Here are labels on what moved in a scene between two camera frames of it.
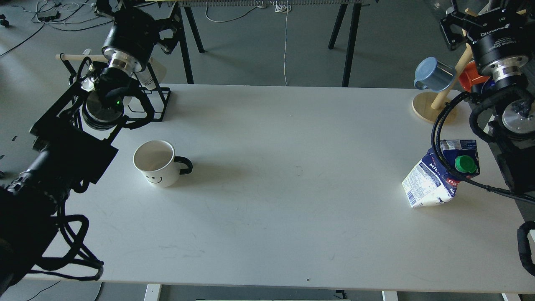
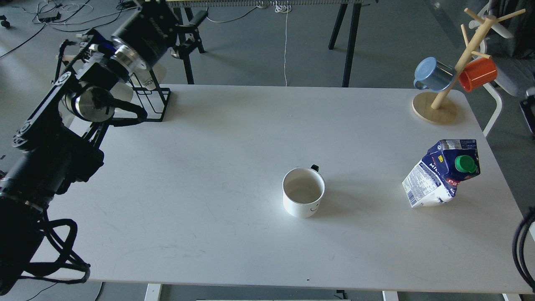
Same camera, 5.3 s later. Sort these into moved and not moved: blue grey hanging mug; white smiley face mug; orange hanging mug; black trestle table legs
Moved: white smiley face mug
Not moved: black trestle table legs; blue grey hanging mug; orange hanging mug
